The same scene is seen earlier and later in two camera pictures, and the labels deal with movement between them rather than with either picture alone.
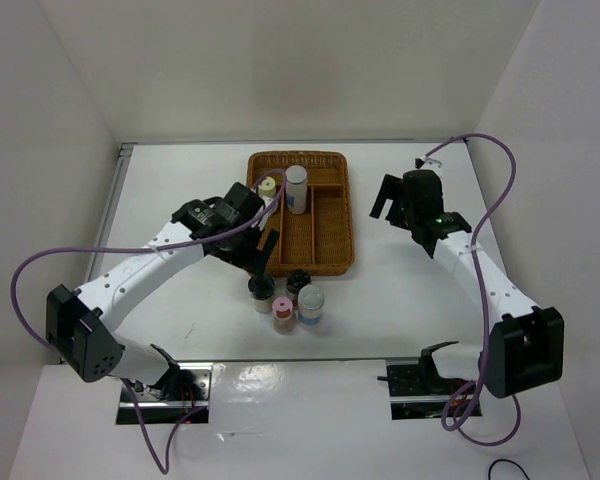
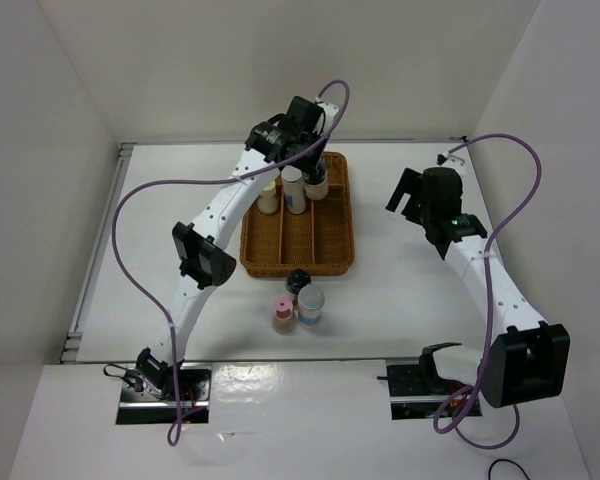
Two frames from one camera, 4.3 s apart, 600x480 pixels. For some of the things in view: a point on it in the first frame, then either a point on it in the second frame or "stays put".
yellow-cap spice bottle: x=267 y=190 stays put
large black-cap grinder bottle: x=261 y=290 -> x=316 y=185
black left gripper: x=238 y=259 -> x=314 y=165
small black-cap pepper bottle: x=296 y=279 stays put
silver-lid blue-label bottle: x=311 y=300 stays put
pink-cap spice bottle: x=284 y=320 stays put
